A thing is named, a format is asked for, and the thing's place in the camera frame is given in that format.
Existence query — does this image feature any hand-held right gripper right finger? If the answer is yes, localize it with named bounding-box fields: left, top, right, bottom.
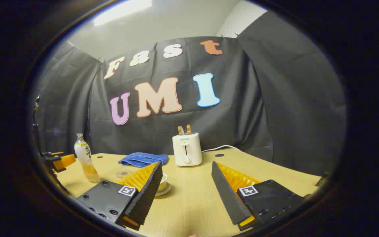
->
left=211, top=161, right=305, bottom=231

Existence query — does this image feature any cream toaster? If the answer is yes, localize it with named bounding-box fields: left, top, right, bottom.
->
left=172, top=132, right=203, bottom=167

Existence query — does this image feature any black backdrop cloth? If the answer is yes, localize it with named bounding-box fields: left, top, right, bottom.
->
left=32, top=12, right=347, bottom=177

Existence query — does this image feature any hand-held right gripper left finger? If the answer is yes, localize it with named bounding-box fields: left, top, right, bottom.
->
left=77, top=161, right=164, bottom=231

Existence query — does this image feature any blue towel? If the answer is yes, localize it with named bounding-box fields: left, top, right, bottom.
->
left=118, top=152, right=169, bottom=168

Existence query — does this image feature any white toaster cable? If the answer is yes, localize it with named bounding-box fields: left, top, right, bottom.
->
left=201, top=145, right=241, bottom=153

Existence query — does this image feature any teacup saucer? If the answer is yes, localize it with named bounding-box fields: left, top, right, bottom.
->
left=155, top=183, right=172, bottom=197

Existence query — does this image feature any clear water bottle white label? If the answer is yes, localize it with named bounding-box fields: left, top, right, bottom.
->
left=74, top=133, right=101, bottom=184

